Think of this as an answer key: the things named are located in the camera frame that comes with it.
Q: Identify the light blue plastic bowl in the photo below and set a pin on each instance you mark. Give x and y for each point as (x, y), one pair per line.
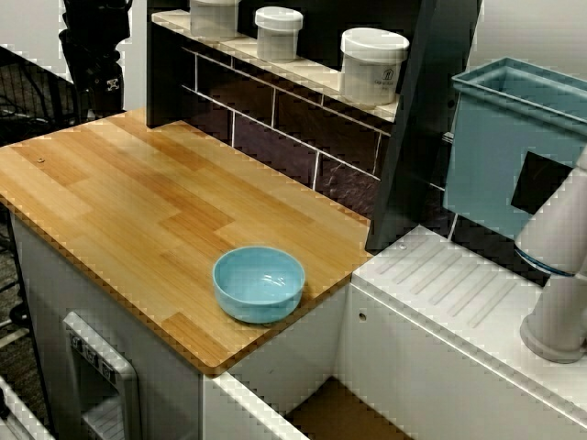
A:
(238, 293)

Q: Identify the white toy sink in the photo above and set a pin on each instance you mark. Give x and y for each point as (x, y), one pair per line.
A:
(435, 348)

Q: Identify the dark tiled backsplash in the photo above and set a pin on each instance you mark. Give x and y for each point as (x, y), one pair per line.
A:
(293, 119)

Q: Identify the cream tiled shelf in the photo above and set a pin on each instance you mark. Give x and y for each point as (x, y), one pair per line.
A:
(316, 73)

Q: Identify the wooden kitchen countertop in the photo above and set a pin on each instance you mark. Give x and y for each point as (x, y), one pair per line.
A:
(137, 206)

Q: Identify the white labelled storage jar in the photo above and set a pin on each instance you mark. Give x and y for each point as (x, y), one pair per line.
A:
(371, 69)
(213, 20)

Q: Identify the small white storage jar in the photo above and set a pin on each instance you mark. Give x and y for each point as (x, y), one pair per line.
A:
(277, 39)

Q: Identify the teal plastic bin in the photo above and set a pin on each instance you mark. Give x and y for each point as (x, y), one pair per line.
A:
(486, 165)

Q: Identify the white kitchen cabinet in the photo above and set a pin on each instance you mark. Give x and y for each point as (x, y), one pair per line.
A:
(50, 311)

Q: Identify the black upright shelf post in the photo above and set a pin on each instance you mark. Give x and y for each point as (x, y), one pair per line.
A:
(422, 114)

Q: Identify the aluminium frame rail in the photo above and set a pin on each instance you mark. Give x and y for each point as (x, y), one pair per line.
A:
(18, 414)

